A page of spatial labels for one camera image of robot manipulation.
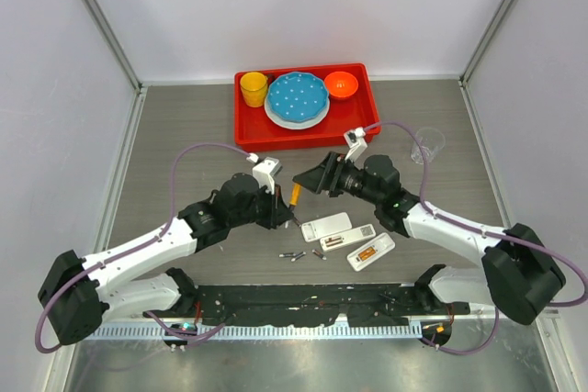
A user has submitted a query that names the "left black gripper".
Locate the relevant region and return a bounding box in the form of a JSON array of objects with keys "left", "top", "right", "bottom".
[{"left": 229, "top": 181, "right": 293, "bottom": 230}]

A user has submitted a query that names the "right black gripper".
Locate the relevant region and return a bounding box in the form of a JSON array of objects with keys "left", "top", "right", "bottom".
[{"left": 294, "top": 151, "right": 382, "bottom": 206}]

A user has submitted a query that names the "yellow handle screwdriver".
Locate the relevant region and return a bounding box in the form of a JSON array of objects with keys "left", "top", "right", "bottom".
[{"left": 288, "top": 184, "right": 302, "bottom": 227}]

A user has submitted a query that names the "slim white remote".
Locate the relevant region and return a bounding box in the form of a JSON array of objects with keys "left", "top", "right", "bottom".
[{"left": 320, "top": 224, "right": 376, "bottom": 252}]

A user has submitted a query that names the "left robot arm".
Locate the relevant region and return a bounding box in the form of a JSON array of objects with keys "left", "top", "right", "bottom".
[{"left": 35, "top": 174, "right": 294, "bottom": 353}]

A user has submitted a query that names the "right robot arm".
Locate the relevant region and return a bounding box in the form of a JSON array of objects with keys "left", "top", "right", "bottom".
[{"left": 293, "top": 152, "right": 566, "bottom": 325}]

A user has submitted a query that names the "white remote orange battery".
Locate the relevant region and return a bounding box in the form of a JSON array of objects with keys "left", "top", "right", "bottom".
[{"left": 346, "top": 233, "right": 396, "bottom": 272}]

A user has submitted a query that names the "white plate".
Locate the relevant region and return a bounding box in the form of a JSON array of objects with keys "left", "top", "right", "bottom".
[{"left": 264, "top": 102, "right": 330, "bottom": 130}]

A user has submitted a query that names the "red plastic tray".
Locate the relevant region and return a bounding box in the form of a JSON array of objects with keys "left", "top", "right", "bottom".
[{"left": 234, "top": 62, "right": 379, "bottom": 151}]

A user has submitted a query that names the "blue dotted plate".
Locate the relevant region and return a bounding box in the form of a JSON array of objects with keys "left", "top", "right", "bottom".
[{"left": 266, "top": 72, "right": 330, "bottom": 123}]

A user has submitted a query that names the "orange bowl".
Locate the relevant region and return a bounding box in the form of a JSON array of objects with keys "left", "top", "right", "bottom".
[{"left": 324, "top": 71, "right": 359, "bottom": 101}]

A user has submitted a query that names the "yellow cup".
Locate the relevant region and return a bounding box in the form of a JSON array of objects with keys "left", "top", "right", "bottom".
[{"left": 239, "top": 72, "right": 268, "bottom": 108}]

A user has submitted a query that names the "clear plastic cup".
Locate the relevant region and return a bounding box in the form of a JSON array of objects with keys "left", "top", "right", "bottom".
[{"left": 411, "top": 127, "right": 446, "bottom": 164}]

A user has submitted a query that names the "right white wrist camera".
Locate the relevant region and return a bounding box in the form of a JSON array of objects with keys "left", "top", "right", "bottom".
[{"left": 344, "top": 127, "right": 368, "bottom": 162}]

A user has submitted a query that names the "white slotted cable duct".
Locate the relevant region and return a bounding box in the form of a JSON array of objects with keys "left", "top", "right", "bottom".
[{"left": 87, "top": 320, "right": 422, "bottom": 342}]

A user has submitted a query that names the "right aluminium frame post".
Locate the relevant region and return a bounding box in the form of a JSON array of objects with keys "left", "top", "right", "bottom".
[{"left": 458, "top": 0, "right": 517, "bottom": 88}]

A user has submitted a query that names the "aluminium frame post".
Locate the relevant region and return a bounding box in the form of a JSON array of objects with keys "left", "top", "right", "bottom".
[
  {"left": 458, "top": 0, "right": 517, "bottom": 88},
  {"left": 81, "top": 0, "right": 142, "bottom": 93}
]

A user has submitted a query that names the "left aluminium frame post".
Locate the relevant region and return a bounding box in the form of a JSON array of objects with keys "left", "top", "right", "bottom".
[{"left": 81, "top": 0, "right": 142, "bottom": 93}]

